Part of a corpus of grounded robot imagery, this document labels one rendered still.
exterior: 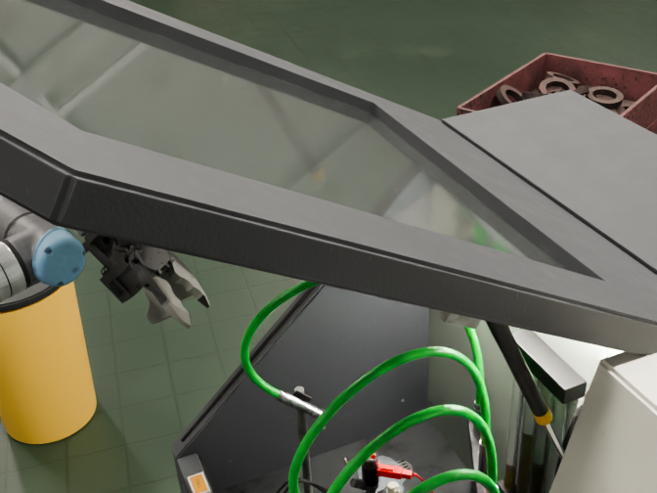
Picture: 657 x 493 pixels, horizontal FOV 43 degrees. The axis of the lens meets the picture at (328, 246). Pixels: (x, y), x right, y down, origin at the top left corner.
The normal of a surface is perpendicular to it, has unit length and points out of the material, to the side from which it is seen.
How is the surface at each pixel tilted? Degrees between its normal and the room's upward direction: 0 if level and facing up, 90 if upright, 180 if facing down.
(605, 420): 76
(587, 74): 90
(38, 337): 93
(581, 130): 0
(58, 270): 90
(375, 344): 90
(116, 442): 0
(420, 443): 0
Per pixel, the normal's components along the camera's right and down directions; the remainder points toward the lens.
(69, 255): 0.69, 0.36
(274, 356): 0.40, 0.47
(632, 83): -0.62, 0.44
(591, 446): -0.90, 0.04
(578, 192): -0.05, -0.85
